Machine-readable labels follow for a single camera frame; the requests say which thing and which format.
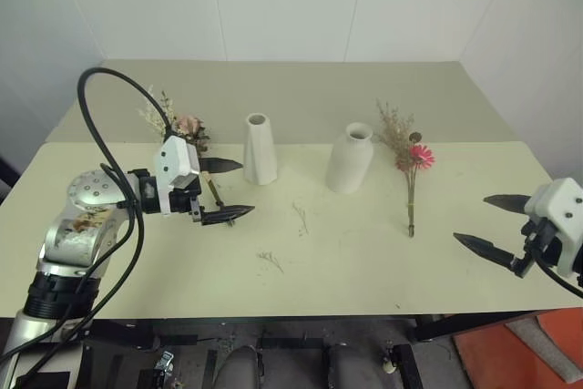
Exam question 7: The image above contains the thin dried twig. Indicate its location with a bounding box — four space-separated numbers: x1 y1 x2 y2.
291 200 312 240

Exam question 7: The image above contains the grey foam pad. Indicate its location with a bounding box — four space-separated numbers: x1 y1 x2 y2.
504 311 583 384

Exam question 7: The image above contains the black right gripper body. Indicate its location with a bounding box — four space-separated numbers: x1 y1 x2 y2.
509 218 568 278

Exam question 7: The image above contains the white bottle-shaped vase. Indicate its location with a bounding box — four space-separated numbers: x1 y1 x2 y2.
324 122 375 194

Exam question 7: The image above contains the black table frame brace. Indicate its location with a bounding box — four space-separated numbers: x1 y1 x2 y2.
411 311 547 343

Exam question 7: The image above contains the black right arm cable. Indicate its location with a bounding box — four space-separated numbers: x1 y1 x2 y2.
530 242 583 300

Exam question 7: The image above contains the orange floor mat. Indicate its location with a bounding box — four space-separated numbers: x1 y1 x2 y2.
452 309 583 389

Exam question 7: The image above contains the pink rose dried flower bouquet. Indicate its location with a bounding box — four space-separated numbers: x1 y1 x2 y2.
136 86 236 229

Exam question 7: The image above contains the branched dried twig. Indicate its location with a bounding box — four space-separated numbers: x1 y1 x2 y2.
256 250 286 274

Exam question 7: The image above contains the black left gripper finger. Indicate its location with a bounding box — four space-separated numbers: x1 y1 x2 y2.
199 157 245 176
200 204 256 227

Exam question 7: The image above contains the pink gerbera dried bouquet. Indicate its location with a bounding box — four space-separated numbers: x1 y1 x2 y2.
375 97 437 239

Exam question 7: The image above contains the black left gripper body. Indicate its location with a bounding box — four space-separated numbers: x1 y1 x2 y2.
168 178 206 226

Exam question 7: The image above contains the metal caster wheel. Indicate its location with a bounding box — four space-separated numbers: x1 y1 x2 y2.
154 350 177 374

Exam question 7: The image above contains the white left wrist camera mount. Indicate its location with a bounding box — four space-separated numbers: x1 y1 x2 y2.
152 133 202 218

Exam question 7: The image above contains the black floor frame bar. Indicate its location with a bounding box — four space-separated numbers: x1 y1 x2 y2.
256 336 327 352

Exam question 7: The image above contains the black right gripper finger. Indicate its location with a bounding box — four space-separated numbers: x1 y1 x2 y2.
482 194 534 216
453 232 519 270

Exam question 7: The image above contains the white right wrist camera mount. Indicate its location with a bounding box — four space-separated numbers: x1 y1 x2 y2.
522 177 583 289

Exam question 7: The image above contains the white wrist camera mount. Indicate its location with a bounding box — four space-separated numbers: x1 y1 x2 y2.
522 177 583 289
152 133 202 218

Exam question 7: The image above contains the tall faceted white vase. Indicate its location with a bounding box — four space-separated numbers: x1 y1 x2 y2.
242 112 279 186

